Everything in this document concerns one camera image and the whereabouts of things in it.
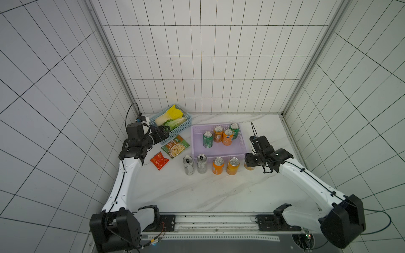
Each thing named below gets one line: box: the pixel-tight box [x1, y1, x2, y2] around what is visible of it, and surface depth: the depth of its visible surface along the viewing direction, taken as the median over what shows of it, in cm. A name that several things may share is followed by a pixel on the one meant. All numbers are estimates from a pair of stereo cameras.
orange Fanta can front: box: [211, 156, 225, 175], surface depth 84 cm
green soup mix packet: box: [160, 134, 191, 159], surface depth 102 cm
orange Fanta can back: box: [222, 128, 234, 147], surface depth 97 cm
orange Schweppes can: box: [226, 157, 240, 176], surface depth 84 cm
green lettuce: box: [163, 117, 187, 132], surface depth 106 cm
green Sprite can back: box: [229, 122, 240, 140], surface depth 100 cm
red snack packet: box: [149, 151, 170, 171], surface depth 95 cm
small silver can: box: [182, 154, 196, 176], surface depth 81 cm
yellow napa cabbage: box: [155, 104, 183, 127], surface depth 112 cm
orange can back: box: [213, 125, 224, 143], surface depth 99 cm
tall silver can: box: [196, 153, 208, 174], surface depth 82 cm
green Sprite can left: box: [202, 130, 214, 149], surface depth 97 cm
